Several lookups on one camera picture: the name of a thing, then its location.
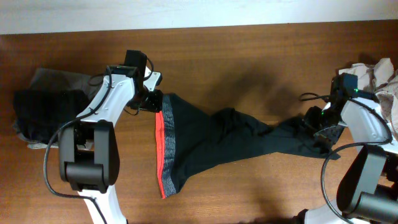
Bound folded black garment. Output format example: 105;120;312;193
12;90;90;144

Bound black leggings with red waistband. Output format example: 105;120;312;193
155;93;331;198

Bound crumpled beige garment pile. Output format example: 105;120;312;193
338;58;398;138

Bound folded grey garment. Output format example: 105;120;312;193
13;68;103;149

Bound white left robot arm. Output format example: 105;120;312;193
58;65;162;223

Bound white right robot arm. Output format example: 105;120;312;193
303;95;397;223

